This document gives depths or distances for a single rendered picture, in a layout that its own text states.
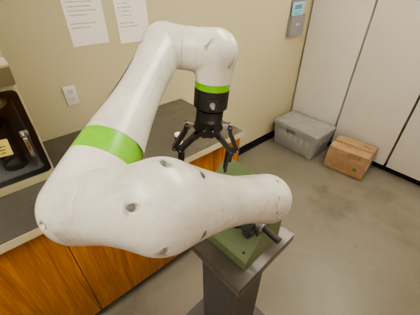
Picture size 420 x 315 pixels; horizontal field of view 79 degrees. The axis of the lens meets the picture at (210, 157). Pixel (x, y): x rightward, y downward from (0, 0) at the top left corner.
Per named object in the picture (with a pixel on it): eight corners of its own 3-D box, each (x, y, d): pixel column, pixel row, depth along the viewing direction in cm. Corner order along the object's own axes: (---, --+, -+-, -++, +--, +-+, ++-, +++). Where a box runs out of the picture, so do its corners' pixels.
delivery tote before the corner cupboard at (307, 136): (269, 141, 329) (273, 119, 310) (289, 131, 350) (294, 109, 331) (309, 163, 291) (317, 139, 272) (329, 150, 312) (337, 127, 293)
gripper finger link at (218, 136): (208, 125, 75) (212, 122, 74) (229, 149, 80) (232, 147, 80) (209, 131, 71) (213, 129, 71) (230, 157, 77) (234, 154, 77)
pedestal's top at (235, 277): (292, 240, 100) (294, 234, 98) (238, 297, 82) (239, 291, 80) (233, 198, 119) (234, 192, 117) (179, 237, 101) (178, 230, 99)
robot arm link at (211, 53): (239, 34, 53) (244, 27, 62) (182, 25, 54) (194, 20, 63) (230, 97, 61) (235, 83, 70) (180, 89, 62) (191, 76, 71)
